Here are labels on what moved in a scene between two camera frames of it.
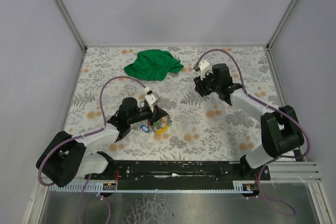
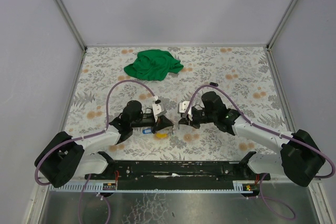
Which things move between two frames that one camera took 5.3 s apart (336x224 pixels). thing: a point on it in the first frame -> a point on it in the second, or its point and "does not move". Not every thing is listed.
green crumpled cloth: [153, 65] does not move
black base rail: [179, 175] does not move
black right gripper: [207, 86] -> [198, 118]
